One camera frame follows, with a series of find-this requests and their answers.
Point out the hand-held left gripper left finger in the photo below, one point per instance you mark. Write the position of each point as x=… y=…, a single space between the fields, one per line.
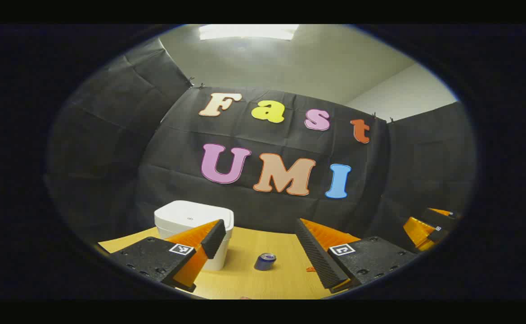
x=155 y=258

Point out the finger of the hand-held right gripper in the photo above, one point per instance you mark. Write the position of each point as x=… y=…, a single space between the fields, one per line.
x=418 y=234
x=445 y=217

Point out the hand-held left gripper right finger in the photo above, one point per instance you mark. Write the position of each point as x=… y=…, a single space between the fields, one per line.
x=319 y=256

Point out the blue pop can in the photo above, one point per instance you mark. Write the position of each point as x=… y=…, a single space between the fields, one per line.
x=265 y=262

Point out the white desktop garbage bin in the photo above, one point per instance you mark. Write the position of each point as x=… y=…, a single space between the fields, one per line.
x=191 y=216

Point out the black backdrop cloth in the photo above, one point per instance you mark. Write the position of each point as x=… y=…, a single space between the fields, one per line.
x=177 y=153

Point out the ceiling light panel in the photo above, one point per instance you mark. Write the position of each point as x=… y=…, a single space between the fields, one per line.
x=249 y=31

